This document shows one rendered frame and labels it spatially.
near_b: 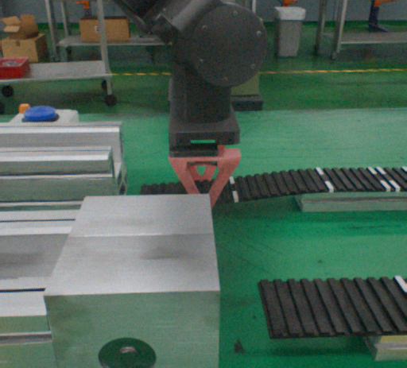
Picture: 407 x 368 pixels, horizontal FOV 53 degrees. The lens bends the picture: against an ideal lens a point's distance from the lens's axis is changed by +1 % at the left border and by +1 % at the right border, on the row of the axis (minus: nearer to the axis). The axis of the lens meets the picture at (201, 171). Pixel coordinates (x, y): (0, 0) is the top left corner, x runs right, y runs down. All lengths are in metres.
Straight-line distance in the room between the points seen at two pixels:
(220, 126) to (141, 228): 0.15
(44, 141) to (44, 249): 0.20
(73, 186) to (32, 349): 0.19
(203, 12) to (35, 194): 0.24
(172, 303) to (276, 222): 0.24
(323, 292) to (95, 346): 0.16
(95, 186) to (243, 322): 0.19
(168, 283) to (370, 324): 0.14
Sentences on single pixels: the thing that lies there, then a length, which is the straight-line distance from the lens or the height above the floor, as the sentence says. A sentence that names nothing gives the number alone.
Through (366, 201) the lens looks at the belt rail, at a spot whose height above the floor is 0.79.
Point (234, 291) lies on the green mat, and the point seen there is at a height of 0.78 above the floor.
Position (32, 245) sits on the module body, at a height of 0.85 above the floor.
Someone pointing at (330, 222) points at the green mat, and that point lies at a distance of 0.46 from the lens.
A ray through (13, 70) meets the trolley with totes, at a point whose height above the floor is 0.33.
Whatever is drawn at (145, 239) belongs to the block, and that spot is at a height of 0.87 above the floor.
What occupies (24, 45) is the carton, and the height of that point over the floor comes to 0.19.
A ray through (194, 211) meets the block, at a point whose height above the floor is 0.87.
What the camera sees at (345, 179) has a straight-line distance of 0.47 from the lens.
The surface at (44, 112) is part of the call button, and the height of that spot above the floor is 0.85.
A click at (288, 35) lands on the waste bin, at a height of 0.27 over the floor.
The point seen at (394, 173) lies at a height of 0.81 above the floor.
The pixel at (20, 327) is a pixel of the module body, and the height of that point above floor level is 0.85.
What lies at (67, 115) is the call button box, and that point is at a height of 0.84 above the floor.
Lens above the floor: 1.02
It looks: 27 degrees down
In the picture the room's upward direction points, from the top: straight up
